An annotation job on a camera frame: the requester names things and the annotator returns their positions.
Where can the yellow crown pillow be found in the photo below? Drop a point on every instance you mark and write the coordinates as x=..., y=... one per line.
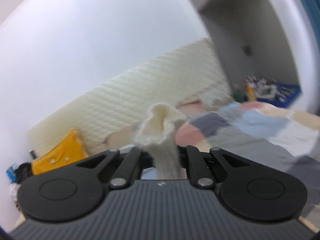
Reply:
x=69, y=150

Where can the blue curtain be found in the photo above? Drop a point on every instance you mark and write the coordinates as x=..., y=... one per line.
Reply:
x=312, y=9

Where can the black clothing pile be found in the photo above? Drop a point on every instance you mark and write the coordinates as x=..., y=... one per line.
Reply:
x=23, y=172

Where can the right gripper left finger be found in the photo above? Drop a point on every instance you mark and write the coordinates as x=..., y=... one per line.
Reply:
x=76, y=190

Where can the patchwork quilt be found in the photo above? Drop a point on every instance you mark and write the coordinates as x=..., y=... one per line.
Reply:
x=264, y=160

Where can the blue tray with clutter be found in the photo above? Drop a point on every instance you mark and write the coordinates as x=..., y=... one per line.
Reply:
x=286, y=94

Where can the blue packet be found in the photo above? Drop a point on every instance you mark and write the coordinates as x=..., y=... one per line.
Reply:
x=11, y=172

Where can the cream striped fleece sweater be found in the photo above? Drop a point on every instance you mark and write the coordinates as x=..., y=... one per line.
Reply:
x=157, y=136

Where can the white picture frame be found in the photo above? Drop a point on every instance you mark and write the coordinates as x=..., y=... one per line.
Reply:
x=266, y=92

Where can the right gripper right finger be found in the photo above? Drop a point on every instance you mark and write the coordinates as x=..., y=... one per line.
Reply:
x=197, y=167

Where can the white crumpled cloth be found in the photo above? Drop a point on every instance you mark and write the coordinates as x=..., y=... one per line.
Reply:
x=13, y=190

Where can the cream quilted headboard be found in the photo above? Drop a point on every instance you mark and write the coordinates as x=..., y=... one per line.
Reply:
x=103, y=115

